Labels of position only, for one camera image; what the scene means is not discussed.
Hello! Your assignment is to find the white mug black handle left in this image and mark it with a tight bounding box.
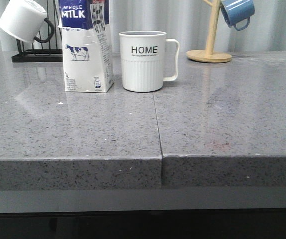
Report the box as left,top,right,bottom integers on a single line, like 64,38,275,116
0,0,55,43

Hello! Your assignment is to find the white HOME ribbed cup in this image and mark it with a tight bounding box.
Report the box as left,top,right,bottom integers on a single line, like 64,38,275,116
119,31,180,92

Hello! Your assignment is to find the blue white milk carton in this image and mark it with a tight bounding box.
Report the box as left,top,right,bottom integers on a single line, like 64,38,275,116
59,0,114,93

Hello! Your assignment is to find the blue enamel mug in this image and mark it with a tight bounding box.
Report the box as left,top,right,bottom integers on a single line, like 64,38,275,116
220,0,255,31

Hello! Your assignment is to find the wooden mug tree stand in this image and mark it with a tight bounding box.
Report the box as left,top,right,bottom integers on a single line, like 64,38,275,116
186,0,232,63

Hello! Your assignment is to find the black wire mug rack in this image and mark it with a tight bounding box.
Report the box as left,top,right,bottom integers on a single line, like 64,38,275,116
12,0,63,63

